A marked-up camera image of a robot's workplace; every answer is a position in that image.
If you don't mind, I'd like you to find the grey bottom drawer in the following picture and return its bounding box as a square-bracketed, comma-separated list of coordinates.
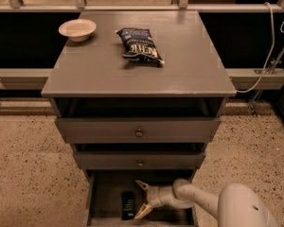
[83, 170, 199, 227]

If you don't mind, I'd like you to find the metal railing frame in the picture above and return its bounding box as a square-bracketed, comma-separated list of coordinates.
[0, 0, 284, 93]

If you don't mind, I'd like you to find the brass drawer knob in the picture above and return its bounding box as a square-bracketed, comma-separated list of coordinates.
[135, 130, 144, 138]
[137, 160, 144, 167]

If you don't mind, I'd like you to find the grey drawer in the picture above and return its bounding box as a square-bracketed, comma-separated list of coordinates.
[83, 170, 199, 227]
[74, 151, 204, 170]
[56, 117, 221, 144]

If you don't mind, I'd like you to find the white cable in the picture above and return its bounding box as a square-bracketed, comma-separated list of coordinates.
[236, 2, 284, 95]

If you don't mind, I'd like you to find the brass middle drawer knob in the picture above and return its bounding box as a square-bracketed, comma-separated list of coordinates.
[137, 160, 144, 167]

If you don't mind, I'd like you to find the grey middle drawer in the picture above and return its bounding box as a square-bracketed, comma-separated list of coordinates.
[74, 151, 204, 170]

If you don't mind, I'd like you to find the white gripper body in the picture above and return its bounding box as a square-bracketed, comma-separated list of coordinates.
[147, 186, 176, 208]

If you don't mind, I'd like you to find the brass top drawer knob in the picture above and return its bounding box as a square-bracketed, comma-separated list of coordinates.
[135, 130, 144, 138]

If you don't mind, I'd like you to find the blue kettle chips bag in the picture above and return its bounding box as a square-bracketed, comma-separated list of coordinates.
[116, 27, 165, 66]

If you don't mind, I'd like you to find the grey top drawer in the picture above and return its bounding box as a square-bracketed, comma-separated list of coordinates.
[56, 117, 221, 144]

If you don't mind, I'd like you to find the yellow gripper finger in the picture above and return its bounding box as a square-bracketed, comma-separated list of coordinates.
[134, 203, 152, 219]
[135, 180, 151, 192]

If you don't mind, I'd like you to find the grey wooden drawer cabinet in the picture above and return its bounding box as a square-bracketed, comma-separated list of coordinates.
[41, 9, 238, 227]

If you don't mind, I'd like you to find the white ceramic bowl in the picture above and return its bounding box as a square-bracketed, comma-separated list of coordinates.
[59, 19, 97, 42]

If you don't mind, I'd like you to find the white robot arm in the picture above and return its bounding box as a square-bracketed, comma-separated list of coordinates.
[134, 179, 278, 227]

